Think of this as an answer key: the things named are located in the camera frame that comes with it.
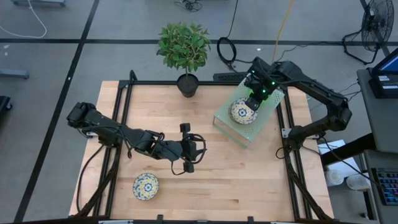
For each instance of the black floor object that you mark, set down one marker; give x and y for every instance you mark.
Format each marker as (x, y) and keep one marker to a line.
(3, 102)

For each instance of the green potted plant black pot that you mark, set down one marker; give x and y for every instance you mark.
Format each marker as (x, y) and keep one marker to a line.
(183, 46)

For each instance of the black aluminium table frame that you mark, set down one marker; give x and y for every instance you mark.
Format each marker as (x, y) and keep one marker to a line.
(155, 82)

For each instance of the grey desk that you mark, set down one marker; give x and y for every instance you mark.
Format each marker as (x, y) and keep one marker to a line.
(379, 124)

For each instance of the black device with white labels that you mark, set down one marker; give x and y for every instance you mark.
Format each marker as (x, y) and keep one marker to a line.
(384, 87)

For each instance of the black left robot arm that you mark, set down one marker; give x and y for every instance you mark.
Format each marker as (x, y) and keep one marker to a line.
(102, 124)

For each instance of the white paper sheet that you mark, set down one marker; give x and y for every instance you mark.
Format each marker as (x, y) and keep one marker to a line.
(342, 163)

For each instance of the black floor fan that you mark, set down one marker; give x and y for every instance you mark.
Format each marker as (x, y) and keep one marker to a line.
(377, 25)

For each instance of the yellow blue-floral patterned bowl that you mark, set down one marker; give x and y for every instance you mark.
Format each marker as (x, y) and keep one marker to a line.
(145, 186)
(239, 113)

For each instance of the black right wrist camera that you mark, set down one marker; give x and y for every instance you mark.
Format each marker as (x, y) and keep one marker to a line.
(256, 67)

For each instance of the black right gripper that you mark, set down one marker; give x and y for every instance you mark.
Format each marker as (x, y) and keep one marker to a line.
(264, 90)

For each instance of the pale green perforated metal shelf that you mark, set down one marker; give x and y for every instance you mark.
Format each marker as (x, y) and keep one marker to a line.
(264, 121)

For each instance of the grey metal stand foot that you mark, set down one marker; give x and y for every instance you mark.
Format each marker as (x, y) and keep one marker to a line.
(12, 73)

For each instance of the black backlit keyboard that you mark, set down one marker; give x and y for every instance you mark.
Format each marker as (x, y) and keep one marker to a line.
(387, 186)

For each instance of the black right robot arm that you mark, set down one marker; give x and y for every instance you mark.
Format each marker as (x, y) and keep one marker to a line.
(314, 88)

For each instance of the white paper cup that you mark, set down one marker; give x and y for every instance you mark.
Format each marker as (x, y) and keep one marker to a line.
(334, 177)
(357, 182)

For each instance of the black power strip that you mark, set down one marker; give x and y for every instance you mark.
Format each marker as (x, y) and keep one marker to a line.
(228, 76)

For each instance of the grey metal stand base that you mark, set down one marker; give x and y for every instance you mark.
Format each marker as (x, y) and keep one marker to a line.
(37, 2)

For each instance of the laptop with blue screen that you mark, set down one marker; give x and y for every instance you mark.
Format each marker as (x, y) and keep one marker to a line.
(388, 63)

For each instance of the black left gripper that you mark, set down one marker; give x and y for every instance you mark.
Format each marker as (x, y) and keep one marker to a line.
(188, 151)

